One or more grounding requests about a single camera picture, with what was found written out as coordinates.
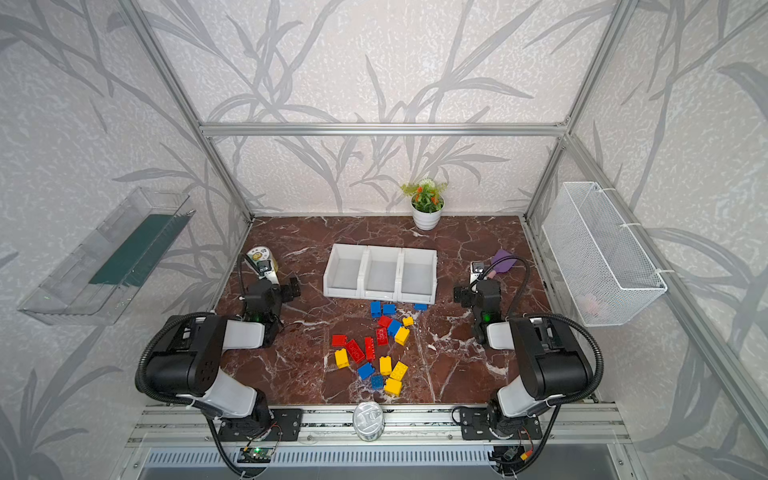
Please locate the yellow lego brick bottom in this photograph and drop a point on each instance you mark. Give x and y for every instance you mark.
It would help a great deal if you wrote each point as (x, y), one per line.
(393, 387)

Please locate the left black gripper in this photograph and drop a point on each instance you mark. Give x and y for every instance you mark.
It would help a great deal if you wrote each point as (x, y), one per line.
(287, 288)

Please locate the aluminium front rail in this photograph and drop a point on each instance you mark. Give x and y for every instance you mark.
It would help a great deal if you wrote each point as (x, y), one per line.
(433, 424)

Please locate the purple toy shovel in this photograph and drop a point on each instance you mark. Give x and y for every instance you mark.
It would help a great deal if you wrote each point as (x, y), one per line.
(500, 263)

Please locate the white three-compartment bin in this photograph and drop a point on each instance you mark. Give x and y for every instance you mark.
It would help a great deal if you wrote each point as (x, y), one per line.
(379, 273)

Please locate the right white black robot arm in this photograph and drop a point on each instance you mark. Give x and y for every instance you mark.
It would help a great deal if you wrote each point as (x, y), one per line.
(559, 361)

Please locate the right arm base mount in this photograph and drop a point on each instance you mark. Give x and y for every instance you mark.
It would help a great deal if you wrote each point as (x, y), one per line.
(488, 423)

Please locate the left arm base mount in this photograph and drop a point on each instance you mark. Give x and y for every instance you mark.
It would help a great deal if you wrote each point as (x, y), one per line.
(264, 425)

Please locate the blue lego brick lower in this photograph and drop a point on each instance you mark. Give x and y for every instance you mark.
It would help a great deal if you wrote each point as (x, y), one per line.
(366, 371)

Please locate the dark blue lego brick bottom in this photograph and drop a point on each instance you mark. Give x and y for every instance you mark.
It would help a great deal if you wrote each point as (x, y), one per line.
(377, 382)

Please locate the long red lego brick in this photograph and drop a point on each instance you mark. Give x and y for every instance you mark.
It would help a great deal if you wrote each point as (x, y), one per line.
(355, 352)

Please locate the narrow red lego brick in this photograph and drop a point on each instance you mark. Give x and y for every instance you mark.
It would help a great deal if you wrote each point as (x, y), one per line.
(370, 354)

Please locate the red square lego brick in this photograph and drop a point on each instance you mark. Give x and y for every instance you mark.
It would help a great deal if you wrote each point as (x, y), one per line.
(384, 321)

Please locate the white wire basket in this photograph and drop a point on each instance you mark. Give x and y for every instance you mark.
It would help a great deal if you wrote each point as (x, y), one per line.
(609, 276)

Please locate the silver round knob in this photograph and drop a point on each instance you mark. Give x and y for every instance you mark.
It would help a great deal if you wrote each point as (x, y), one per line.
(368, 421)

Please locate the blue lego brick near bin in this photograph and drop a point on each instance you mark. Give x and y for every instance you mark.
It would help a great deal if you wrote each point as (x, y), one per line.
(376, 309)

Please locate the clear plastic wall shelf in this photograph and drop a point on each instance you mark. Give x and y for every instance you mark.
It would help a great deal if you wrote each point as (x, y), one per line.
(95, 284)

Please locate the blue sloped lego brick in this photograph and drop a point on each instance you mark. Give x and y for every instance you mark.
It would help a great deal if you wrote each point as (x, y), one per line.
(394, 328)

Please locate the yellow long lego brick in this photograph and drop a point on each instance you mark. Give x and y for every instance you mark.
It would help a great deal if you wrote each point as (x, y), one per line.
(399, 371)

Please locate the green label tin can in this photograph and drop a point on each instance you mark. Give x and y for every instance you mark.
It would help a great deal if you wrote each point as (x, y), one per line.
(261, 260)

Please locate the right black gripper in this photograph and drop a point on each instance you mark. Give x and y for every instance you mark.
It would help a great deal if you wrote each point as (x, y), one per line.
(464, 294)

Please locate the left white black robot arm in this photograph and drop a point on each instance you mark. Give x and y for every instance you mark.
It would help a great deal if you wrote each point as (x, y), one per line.
(181, 363)

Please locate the potted green plant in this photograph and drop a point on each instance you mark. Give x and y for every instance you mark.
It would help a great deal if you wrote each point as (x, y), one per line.
(426, 200)

